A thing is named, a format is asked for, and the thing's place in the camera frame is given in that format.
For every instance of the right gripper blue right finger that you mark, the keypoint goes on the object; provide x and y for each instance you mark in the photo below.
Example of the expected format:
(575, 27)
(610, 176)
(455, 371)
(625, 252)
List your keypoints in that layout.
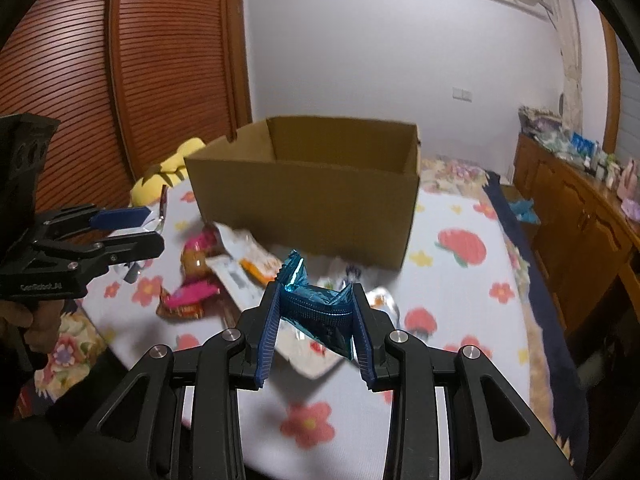
(361, 336)

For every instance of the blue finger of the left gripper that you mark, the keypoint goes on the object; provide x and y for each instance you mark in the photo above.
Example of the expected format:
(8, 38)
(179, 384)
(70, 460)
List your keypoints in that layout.
(121, 218)
(131, 247)

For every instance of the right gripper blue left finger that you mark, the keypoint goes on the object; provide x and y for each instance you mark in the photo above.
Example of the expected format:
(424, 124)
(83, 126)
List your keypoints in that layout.
(269, 314)

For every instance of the blue foil snack packet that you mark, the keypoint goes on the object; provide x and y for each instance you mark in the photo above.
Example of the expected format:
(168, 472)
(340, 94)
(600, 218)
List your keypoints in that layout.
(324, 314)

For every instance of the left hand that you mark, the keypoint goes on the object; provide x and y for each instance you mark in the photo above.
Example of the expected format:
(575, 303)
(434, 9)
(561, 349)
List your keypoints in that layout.
(42, 325)

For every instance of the yellow plush toy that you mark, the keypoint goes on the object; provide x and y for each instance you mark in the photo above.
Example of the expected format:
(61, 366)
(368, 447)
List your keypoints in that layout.
(170, 172)

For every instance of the silver white flat pouch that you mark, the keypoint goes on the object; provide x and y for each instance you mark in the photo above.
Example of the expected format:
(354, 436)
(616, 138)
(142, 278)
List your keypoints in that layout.
(242, 289)

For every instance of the white orange snack pouch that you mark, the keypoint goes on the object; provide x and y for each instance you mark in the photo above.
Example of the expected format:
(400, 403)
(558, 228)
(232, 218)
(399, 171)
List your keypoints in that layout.
(257, 262)

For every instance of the pink snack packet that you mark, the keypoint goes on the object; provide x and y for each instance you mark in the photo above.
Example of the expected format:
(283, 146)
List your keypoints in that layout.
(199, 282)

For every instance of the brown cardboard box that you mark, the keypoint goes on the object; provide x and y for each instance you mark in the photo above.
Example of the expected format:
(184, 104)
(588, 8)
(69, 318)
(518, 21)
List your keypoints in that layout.
(331, 186)

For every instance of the white floral strawberry blanket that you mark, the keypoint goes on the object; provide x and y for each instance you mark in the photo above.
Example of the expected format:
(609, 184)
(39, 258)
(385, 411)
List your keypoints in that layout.
(465, 280)

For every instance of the brown louvered wardrobe door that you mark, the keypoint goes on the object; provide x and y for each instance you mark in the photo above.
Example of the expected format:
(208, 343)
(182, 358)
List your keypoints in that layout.
(127, 81)

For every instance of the wooden sideboard cabinet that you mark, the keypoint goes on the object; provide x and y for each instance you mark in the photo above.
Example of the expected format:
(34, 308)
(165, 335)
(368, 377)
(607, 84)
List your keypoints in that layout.
(584, 243)

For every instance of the pink bottle on sideboard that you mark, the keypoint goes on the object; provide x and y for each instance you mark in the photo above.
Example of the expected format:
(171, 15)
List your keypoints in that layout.
(627, 187)

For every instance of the beige curtain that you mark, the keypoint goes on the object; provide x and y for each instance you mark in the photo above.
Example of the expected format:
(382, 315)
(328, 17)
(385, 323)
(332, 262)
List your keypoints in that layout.
(564, 18)

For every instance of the white wall switch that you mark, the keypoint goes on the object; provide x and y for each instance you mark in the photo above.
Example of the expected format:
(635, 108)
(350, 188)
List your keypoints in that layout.
(462, 94)

